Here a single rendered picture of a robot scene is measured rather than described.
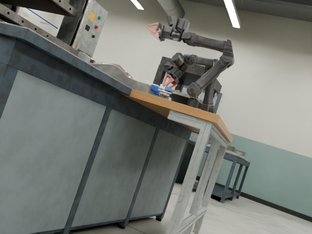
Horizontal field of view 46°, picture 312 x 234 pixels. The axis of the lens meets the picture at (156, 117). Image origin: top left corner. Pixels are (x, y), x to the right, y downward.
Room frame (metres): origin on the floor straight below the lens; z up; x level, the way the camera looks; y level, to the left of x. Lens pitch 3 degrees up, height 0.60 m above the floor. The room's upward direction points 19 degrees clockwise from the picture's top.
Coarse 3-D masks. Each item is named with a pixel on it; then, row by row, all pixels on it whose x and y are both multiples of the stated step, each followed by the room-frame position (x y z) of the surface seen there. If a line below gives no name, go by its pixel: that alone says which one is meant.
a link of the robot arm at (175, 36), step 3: (174, 30) 2.06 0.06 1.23; (177, 30) 2.07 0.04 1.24; (180, 30) 2.06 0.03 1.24; (183, 30) 2.06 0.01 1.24; (174, 33) 2.04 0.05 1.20; (177, 33) 2.04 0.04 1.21; (180, 33) 2.04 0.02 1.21; (171, 36) 2.05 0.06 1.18; (174, 36) 2.05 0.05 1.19; (177, 36) 2.04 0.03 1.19; (180, 36) 2.04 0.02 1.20; (174, 39) 2.06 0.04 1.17; (177, 39) 2.05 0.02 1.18; (180, 39) 2.06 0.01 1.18
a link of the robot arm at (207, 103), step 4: (208, 68) 2.52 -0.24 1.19; (208, 84) 2.52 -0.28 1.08; (212, 84) 2.52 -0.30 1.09; (208, 88) 2.52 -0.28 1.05; (212, 88) 2.53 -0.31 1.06; (208, 92) 2.52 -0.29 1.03; (212, 92) 2.54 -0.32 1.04; (204, 96) 2.55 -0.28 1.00; (208, 96) 2.52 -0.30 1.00; (212, 96) 2.54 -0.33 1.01; (204, 100) 2.55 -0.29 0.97; (208, 100) 2.53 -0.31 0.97; (212, 100) 2.55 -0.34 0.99; (204, 104) 2.55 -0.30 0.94; (208, 104) 2.53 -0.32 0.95; (212, 104) 2.55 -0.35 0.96; (204, 108) 2.55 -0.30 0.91; (208, 108) 2.53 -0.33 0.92
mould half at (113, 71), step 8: (80, 56) 1.91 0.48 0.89; (88, 56) 1.96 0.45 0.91; (96, 64) 1.90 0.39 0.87; (104, 64) 1.90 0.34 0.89; (112, 72) 1.89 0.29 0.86; (120, 72) 1.88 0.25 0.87; (120, 80) 1.88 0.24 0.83; (128, 80) 1.88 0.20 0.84; (136, 88) 1.87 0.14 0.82; (144, 88) 1.86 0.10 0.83
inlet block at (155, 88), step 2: (146, 80) 1.92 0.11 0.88; (146, 82) 1.92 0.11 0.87; (148, 82) 1.92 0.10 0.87; (150, 82) 1.92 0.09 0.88; (150, 84) 1.92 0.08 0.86; (152, 84) 1.92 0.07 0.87; (152, 86) 1.92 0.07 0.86; (154, 86) 1.92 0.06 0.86; (156, 86) 1.92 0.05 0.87; (152, 88) 1.92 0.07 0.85; (154, 88) 1.92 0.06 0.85; (156, 88) 1.92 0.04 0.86; (158, 88) 1.94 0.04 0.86; (152, 90) 1.93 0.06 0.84; (154, 90) 1.92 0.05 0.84; (156, 90) 1.92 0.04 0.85; (158, 90) 1.93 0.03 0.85; (160, 90) 1.93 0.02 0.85; (162, 90) 1.93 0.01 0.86; (164, 92) 1.93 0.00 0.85; (166, 92) 1.93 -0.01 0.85
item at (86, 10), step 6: (90, 0) 2.56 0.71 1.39; (12, 6) 2.84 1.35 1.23; (18, 6) 2.85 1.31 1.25; (84, 6) 2.56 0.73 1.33; (90, 6) 2.56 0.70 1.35; (18, 12) 2.88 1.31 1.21; (84, 12) 2.56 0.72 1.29; (90, 12) 2.58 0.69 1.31; (84, 18) 2.56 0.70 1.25; (78, 24) 2.56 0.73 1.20; (84, 24) 2.57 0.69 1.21; (78, 30) 2.56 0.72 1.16; (78, 36) 2.56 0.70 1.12; (72, 42) 2.56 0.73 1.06; (78, 42) 2.57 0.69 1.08
